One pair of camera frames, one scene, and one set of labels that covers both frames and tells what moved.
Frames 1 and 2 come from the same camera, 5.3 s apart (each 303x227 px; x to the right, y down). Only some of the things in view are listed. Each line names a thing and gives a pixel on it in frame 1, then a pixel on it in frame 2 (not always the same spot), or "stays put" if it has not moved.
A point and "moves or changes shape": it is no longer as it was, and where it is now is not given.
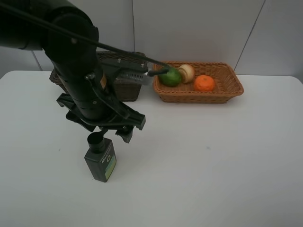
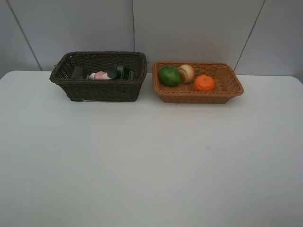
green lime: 173,78 stays put
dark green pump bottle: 102,159 moves or changes shape
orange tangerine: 204,83 stays put
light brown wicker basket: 227,84 stays put
